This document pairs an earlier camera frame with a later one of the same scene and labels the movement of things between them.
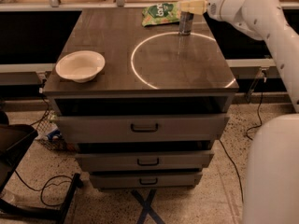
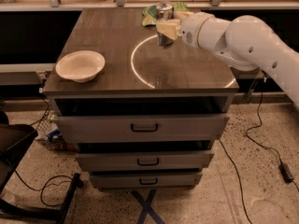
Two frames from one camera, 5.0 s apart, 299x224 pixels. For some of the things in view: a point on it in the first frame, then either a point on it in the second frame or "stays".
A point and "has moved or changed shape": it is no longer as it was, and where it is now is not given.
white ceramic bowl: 81,66 stays
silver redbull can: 186,20 has moved or changed shape
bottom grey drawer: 146,180 stays
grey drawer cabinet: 151,118 stays
